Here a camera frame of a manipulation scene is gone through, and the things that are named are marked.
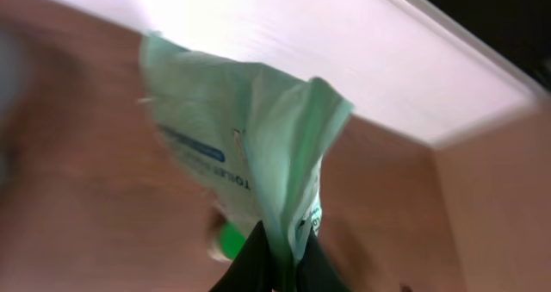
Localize mint green wipes packet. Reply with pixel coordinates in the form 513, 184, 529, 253
140, 34, 352, 262

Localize green lid jar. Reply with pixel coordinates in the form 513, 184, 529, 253
206, 208, 246, 263

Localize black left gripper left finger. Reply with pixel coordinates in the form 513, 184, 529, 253
209, 221, 273, 292

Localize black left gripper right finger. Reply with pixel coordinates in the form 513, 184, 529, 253
296, 231, 350, 292

